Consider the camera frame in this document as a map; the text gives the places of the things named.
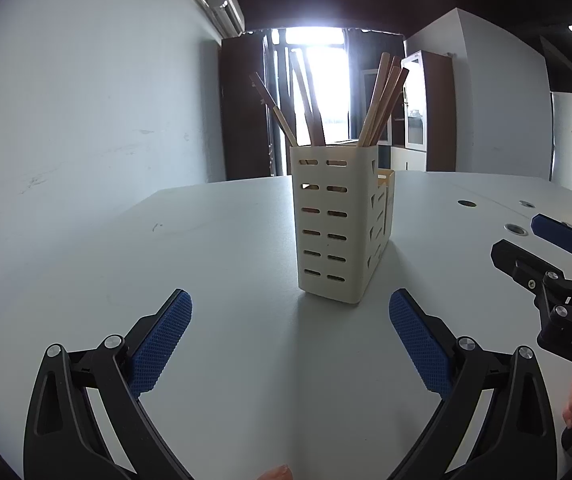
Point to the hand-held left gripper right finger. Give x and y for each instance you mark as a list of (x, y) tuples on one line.
[(418, 345)]

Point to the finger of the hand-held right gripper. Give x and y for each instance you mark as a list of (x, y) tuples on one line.
[(511, 256), (556, 232)]

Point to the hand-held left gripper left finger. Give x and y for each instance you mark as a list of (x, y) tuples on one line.
[(163, 340)]

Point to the cream plastic utensil holder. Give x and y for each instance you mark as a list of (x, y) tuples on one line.
[(322, 220)]

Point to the person's left hand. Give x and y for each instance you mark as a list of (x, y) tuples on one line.
[(276, 474)]

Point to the brown cabinet with glass doors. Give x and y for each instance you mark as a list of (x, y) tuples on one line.
[(438, 110)]

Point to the dark brown wardrobe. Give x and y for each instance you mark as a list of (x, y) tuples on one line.
[(236, 110)]

